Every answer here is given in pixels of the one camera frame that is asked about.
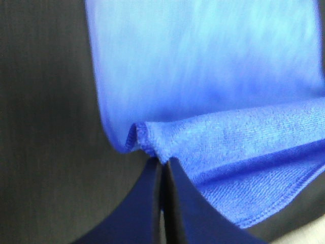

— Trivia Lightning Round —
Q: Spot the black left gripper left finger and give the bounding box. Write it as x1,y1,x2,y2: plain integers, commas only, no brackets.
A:
74,158,162,244

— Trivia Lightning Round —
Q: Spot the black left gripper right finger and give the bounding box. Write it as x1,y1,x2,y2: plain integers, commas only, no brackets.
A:
162,158,263,243

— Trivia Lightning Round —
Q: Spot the blue microfiber towel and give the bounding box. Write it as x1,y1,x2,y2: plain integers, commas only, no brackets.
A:
85,1,324,228

